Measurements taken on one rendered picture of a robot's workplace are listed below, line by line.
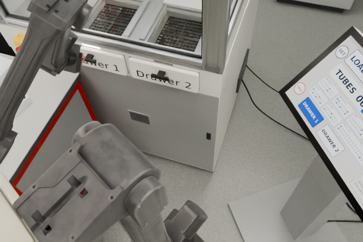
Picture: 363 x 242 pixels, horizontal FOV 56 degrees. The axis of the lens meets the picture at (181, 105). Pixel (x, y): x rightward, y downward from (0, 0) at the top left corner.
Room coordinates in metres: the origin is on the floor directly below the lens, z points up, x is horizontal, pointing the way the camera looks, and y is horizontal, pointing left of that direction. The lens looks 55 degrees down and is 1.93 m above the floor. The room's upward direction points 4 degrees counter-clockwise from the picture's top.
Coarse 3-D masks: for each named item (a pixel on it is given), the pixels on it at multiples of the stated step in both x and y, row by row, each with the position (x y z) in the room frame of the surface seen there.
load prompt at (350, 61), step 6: (354, 54) 0.68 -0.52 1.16; (360, 54) 0.67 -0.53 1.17; (348, 60) 0.67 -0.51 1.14; (354, 60) 0.66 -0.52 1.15; (360, 60) 0.65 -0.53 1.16; (348, 66) 0.65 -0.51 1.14; (354, 66) 0.64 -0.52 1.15; (360, 66) 0.63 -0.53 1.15; (354, 72) 0.63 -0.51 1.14; (360, 72) 0.62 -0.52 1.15; (360, 78) 0.60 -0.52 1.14
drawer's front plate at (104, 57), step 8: (80, 48) 1.02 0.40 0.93; (88, 48) 1.02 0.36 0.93; (96, 56) 0.99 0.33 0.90; (104, 56) 0.98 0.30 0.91; (112, 56) 0.96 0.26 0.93; (120, 56) 0.96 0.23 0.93; (88, 64) 1.01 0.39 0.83; (96, 64) 1.00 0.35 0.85; (104, 64) 0.98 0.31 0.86; (112, 64) 0.97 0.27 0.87; (120, 64) 0.95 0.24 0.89; (120, 72) 0.96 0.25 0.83
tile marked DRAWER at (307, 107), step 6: (306, 102) 0.62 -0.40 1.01; (312, 102) 0.61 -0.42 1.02; (300, 108) 0.61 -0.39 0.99; (306, 108) 0.60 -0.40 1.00; (312, 108) 0.59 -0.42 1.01; (306, 114) 0.59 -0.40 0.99; (312, 114) 0.58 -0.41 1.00; (318, 114) 0.57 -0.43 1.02; (312, 120) 0.56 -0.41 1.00; (318, 120) 0.55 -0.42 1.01; (312, 126) 0.54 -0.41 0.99
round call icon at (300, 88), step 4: (300, 80) 0.69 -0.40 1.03; (296, 84) 0.69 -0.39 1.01; (300, 84) 0.68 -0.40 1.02; (304, 84) 0.68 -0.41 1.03; (292, 88) 0.69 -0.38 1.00; (296, 88) 0.68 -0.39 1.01; (300, 88) 0.67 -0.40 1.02; (304, 88) 0.66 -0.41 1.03; (296, 92) 0.67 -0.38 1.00; (300, 92) 0.66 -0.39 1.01
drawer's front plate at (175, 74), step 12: (132, 60) 0.93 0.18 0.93; (144, 60) 0.93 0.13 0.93; (132, 72) 0.93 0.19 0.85; (144, 72) 0.91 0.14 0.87; (156, 72) 0.89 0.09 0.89; (168, 72) 0.87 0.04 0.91; (180, 72) 0.85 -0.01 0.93; (192, 72) 0.85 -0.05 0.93; (168, 84) 0.88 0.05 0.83; (180, 84) 0.86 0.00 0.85; (192, 84) 0.84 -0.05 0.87
